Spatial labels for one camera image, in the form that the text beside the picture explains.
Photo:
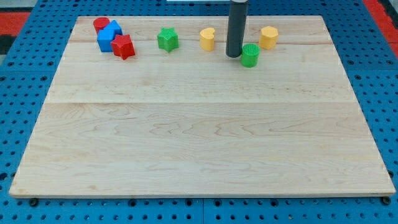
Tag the green circle block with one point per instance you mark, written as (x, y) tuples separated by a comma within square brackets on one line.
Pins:
[(250, 55)]

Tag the yellow hexagon block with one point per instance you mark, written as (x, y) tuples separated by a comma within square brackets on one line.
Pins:
[(268, 37)]

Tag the red circle block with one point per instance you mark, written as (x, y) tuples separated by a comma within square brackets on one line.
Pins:
[(100, 23)]

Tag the light wooden board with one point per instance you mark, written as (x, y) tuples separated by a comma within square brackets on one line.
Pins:
[(196, 123)]

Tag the yellow heart block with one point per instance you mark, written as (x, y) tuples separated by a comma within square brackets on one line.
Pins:
[(207, 39)]

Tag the green star block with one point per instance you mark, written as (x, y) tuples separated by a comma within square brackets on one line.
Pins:
[(167, 39)]

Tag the red star block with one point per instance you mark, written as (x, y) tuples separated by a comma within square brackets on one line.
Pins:
[(123, 46)]

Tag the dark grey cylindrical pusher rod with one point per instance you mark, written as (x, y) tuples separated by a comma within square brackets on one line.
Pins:
[(236, 26)]

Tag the blue cube block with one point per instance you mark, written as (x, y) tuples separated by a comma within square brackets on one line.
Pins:
[(105, 36)]

